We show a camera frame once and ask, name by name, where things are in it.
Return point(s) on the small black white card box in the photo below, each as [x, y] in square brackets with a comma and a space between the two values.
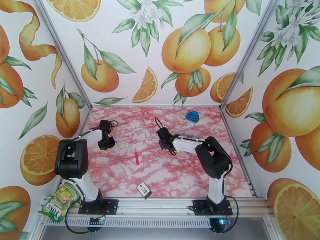
[143, 189]

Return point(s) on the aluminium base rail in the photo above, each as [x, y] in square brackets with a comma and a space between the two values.
[155, 206]

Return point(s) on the pink marker pen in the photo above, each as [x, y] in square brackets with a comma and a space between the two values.
[136, 158]

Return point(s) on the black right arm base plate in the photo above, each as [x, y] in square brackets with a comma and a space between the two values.
[200, 206]

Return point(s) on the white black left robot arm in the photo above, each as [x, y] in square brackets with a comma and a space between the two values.
[93, 135]

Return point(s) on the clear cup with blue lid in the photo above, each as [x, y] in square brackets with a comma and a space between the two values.
[192, 116]

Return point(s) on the green yellow candy bag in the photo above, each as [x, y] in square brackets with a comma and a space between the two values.
[60, 205]

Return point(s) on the aluminium frame post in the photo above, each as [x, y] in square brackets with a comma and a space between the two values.
[64, 51]
[248, 51]

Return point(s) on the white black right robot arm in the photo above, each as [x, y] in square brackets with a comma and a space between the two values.
[187, 143]

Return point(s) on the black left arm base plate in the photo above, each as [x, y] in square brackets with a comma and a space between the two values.
[111, 205]

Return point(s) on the small circuit board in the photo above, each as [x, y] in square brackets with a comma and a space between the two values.
[97, 221]
[223, 221]

